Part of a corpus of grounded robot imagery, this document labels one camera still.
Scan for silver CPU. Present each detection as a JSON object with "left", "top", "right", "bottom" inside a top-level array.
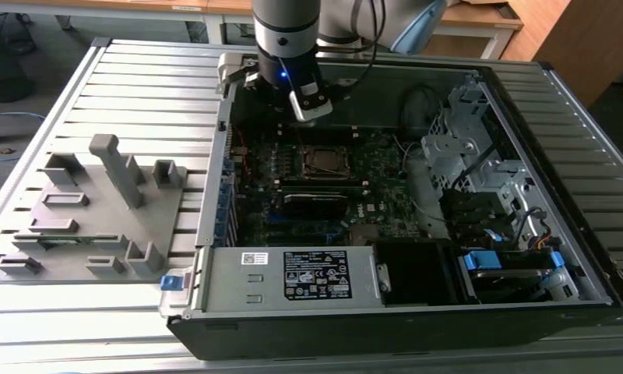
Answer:
[{"left": 313, "top": 150, "right": 344, "bottom": 172}]

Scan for CPU socket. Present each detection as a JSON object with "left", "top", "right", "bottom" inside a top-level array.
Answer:
[{"left": 299, "top": 144, "right": 357, "bottom": 180}]

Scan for green RAM stick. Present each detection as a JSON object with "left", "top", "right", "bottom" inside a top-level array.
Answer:
[
  {"left": 16, "top": 233, "right": 120, "bottom": 248},
  {"left": 283, "top": 177, "right": 368, "bottom": 191}
]

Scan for black graphics card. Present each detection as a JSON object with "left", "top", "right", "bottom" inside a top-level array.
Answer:
[{"left": 283, "top": 192, "right": 352, "bottom": 221}]

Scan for silver metal drive cage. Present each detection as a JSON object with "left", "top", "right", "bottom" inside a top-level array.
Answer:
[{"left": 420, "top": 83, "right": 545, "bottom": 196}]

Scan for green motherboard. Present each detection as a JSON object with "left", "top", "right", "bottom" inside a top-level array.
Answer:
[{"left": 228, "top": 128, "right": 432, "bottom": 249}]

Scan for brown chipset heatsink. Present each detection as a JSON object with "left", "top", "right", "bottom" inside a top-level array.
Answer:
[{"left": 351, "top": 224, "right": 380, "bottom": 245}]

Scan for grey parts rack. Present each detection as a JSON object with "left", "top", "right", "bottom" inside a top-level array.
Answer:
[{"left": 0, "top": 133, "right": 189, "bottom": 282}]

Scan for black plastic bay block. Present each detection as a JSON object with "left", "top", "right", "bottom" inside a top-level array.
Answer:
[{"left": 439, "top": 188, "right": 516, "bottom": 241}]

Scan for grey power supply unit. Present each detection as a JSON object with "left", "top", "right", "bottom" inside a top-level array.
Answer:
[{"left": 184, "top": 245, "right": 391, "bottom": 312}]

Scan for black waste bin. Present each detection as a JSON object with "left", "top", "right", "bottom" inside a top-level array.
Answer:
[{"left": 0, "top": 56, "right": 36, "bottom": 104}]

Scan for wooden cabinet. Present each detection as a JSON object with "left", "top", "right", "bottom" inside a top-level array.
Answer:
[{"left": 501, "top": 0, "right": 623, "bottom": 110}]

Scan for blue disk carrier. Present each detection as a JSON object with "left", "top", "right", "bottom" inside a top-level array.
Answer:
[{"left": 461, "top": 249, "right": 546, "bottom": 285}]

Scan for black PC case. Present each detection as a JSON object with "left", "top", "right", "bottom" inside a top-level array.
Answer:
[{"left": 165, "top": 52, "right": 623, "bottom": 362}]

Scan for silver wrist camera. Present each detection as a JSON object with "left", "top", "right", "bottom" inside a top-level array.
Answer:
[{"left": 289, "top": 81, "right": 335, "bottom": 122}]

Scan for black thick cable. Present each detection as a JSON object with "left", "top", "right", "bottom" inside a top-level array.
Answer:
[{"left": 399, "top": 84, "right": 447, "bottom": 136}]

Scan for wooden desk white frame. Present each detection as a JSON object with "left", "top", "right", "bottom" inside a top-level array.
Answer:
[
  {"left": 207, "top": 0, "right": 525, "bottom": 60},
  {"left": 0, "top": 0, "right": 212, "bottom": 31}
]

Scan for blue floor cable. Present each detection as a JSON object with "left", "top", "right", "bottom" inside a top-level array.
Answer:
[{"left": 0, "top": 111, "right": 50, "bottom": 163}]

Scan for coloured power wires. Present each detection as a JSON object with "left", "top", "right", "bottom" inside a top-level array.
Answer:
[{"left": 530, "top": 232, "right": 556, "bottom": 251}]

